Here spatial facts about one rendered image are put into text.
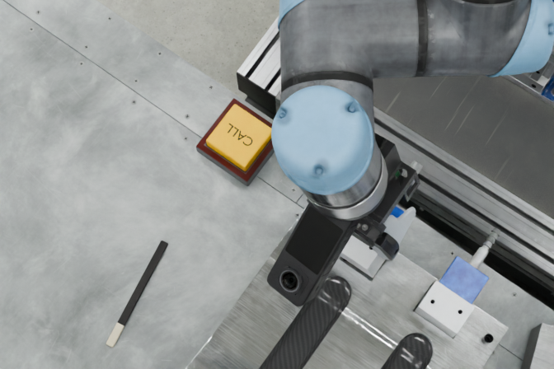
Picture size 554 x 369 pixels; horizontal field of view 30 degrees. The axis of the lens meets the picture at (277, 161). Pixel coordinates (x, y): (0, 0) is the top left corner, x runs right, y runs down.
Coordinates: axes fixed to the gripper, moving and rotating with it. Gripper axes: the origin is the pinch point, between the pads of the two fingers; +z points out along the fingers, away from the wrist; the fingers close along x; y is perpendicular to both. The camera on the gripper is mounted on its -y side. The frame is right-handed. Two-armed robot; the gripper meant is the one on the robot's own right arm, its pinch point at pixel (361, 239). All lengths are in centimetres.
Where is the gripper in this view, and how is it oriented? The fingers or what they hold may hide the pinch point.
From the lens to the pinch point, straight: 111.4
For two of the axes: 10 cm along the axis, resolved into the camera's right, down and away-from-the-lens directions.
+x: -7.9, -5.2, 3.2
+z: 2.1, 2.6, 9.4
